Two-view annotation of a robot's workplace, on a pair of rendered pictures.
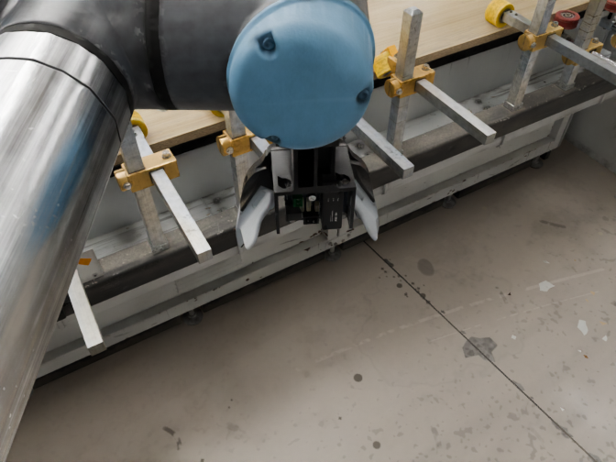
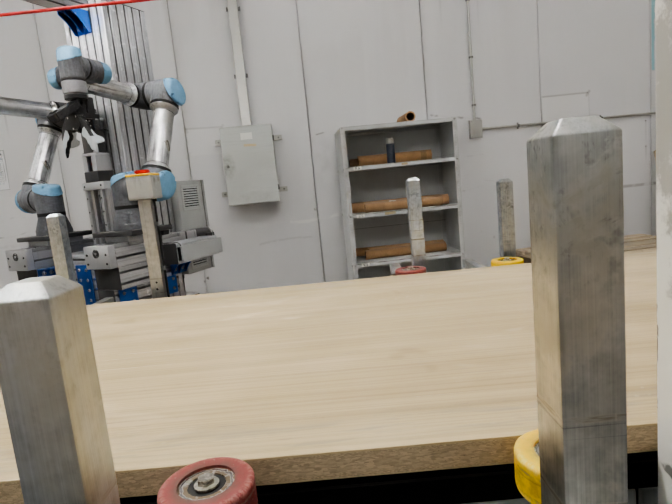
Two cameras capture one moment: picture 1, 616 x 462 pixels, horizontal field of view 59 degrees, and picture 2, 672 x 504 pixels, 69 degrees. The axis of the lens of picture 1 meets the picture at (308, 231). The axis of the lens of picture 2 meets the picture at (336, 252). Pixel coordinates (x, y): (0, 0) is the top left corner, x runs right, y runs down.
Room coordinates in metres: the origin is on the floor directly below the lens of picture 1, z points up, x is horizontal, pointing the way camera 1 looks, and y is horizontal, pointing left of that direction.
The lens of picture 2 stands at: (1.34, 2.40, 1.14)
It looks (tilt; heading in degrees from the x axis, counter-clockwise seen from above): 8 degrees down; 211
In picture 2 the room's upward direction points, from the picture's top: 6 degrees counter-clockwise
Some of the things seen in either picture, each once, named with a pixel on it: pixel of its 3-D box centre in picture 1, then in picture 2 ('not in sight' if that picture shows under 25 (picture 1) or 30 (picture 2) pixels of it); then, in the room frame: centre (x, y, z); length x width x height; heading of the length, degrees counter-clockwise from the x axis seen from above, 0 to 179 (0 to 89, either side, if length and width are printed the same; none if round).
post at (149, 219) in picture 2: not in sight; (159, 278); (0.43, 1.27, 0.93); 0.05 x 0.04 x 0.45; 120
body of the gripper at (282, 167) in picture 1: (310, 156); not in sight; (0.38, 0.00, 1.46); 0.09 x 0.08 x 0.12; 6
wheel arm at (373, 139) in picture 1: (348, 115); not in sight; (1.16, -0.11, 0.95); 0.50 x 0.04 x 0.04; 30
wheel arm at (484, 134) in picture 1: (442, 102); not in sight; (1.23, -0.36, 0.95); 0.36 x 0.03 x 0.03; 30
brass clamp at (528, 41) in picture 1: (539, 37); not in sight; (1.57, -0.71, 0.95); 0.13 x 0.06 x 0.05; 120
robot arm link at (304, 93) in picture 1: (275, 45); not in sight; (0.29, 0.02, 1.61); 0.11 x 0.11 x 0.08; 89
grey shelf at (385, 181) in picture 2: not in sight; (400, 222); (-2.32, 0.84, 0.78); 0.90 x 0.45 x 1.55; 126
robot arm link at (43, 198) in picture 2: not in sight; (47, 198); (0.06, 0.13, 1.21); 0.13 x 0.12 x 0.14; 89
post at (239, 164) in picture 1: (238, 154); not in sight; (1.06, 0.17, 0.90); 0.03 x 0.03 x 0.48; 30
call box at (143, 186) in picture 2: not in sight; (144, 187); (0.43, 1.26, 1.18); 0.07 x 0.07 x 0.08; 30
